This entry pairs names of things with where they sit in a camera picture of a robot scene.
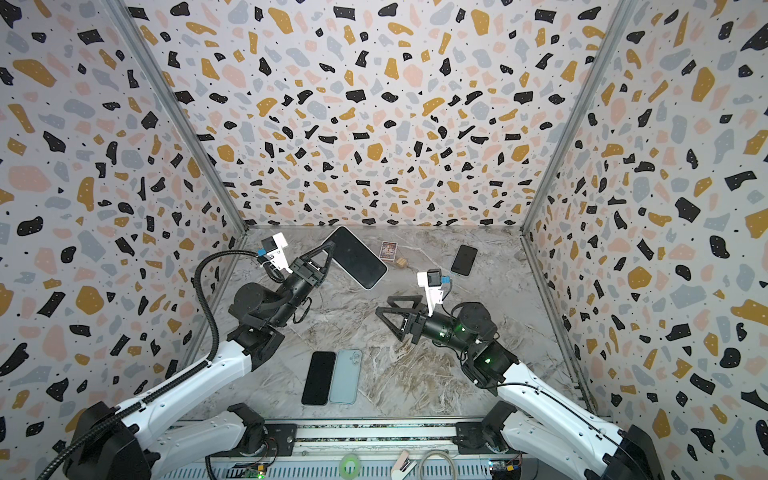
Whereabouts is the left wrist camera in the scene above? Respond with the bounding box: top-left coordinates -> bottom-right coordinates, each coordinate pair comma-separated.
257,233 -> 292,273

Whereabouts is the grey cable loop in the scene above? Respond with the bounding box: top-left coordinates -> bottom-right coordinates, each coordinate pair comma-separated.
416,449 -> 460,480

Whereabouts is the playing card box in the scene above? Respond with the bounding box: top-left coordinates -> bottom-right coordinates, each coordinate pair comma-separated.
379,241 -> 398,262

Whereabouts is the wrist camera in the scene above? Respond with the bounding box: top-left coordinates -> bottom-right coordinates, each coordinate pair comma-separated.
257,233 -> 292,273
417,268 -> 452,316

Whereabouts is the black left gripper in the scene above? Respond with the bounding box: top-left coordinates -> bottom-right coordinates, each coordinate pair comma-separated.
268,243 -> 332,332

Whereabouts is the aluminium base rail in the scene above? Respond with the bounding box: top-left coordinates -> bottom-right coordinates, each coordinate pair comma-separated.
116,416 -> 631,480

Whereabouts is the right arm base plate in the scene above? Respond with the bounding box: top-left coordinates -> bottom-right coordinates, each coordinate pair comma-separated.
452,421 -> 497,455

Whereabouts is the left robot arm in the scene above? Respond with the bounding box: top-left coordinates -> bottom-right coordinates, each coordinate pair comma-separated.
39,240 -> 335,479

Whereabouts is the corner aluminium post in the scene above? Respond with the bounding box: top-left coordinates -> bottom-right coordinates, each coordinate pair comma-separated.
521,0 -> 637,239
104,1 -> 247,236

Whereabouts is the left corner aluminium post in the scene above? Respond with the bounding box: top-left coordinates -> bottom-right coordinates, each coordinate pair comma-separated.
104,1 -> 247,236

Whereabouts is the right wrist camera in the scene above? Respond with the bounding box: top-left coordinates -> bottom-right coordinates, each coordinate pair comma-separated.
417,268 -> 452,316

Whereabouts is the right corner aluminium post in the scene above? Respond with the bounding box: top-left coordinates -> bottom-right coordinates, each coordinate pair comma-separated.
521,0 -> 637,239

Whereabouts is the mint phone case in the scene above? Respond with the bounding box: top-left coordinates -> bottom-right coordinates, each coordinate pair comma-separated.
329,349 -> 362,404

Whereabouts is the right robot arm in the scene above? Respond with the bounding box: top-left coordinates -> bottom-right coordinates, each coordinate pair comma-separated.
375,295 -> 665,479

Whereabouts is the white small device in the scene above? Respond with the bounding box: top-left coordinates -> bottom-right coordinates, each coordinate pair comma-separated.
390,450 -> 417,480

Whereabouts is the phone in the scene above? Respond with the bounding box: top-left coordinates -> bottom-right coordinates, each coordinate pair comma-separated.
301,351 -> 336,406
451,245 -> 478,276
326,226 -> 387,290

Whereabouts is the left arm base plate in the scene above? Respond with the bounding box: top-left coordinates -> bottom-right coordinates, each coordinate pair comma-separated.
257,423 -> 298,459

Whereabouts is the green tape roll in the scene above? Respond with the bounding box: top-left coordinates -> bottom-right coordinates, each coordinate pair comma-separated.
339,453 -> 362,480

